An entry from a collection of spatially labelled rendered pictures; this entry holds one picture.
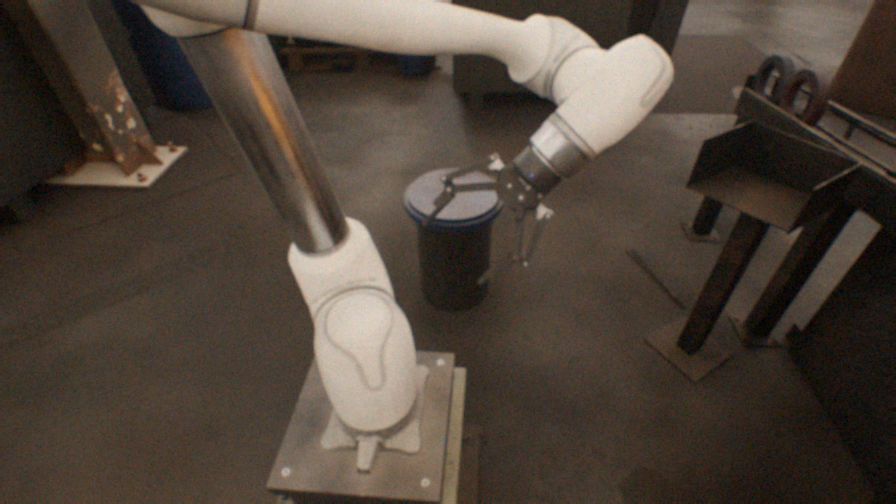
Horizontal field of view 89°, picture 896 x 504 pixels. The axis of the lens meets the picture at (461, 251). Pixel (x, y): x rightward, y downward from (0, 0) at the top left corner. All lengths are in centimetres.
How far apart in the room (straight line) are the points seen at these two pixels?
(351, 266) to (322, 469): 36
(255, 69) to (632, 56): 49
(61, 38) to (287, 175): 200
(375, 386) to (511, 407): 75
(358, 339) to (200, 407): 98
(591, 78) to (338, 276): 52
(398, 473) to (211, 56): 70
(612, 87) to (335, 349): 54
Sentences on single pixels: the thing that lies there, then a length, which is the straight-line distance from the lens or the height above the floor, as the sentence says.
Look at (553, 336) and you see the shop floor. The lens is 162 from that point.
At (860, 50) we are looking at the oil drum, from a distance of 400.
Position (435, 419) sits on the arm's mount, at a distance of 93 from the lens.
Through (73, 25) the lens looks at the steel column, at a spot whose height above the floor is 70.
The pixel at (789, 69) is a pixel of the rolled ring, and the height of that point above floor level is 73.
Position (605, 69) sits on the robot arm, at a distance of 69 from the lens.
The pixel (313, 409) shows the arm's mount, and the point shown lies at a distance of 98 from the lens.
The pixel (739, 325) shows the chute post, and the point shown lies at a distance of 188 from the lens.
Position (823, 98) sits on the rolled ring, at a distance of 173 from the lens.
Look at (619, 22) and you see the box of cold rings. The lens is 307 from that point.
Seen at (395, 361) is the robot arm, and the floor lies 64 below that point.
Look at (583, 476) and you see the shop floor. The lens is 138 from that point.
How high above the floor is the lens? 124
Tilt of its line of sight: 41 degrees down
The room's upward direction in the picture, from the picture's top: straight up
